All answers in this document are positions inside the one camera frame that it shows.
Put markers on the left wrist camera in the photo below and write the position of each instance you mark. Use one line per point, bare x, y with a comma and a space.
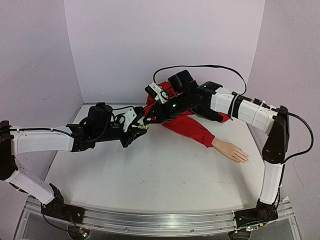
103, 117

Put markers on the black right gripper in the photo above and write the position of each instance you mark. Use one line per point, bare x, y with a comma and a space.
157, 113

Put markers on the red black sports jacket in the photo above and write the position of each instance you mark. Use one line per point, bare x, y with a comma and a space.
185, 125

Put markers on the clear nail polish bottle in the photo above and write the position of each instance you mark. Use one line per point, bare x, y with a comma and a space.
143, 127

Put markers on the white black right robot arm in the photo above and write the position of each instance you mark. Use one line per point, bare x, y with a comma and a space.
272, 122

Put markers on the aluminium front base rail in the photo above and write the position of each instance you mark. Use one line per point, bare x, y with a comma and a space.
280, 224

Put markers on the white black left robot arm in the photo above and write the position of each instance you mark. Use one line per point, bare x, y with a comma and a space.
72, 138

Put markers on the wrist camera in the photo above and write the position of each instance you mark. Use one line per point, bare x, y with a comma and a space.
103, 117
180, 83

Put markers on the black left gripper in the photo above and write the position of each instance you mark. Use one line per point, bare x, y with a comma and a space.
133, 134

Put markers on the mannequin hand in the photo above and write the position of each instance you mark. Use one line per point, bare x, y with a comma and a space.
230, 151

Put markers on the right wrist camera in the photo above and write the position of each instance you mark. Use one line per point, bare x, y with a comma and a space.
180, 83

